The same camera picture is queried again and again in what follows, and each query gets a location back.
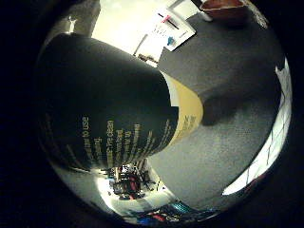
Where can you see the dark grey table mat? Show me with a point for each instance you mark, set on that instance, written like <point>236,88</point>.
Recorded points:
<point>228,63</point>

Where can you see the white printed paper sheet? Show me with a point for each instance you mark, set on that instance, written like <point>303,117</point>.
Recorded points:
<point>167,31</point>

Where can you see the teal plastic crate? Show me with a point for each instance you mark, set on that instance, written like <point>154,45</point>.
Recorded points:
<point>181,207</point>

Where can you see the black and tan spray bottle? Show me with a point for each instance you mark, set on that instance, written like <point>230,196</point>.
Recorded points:
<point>107,104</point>

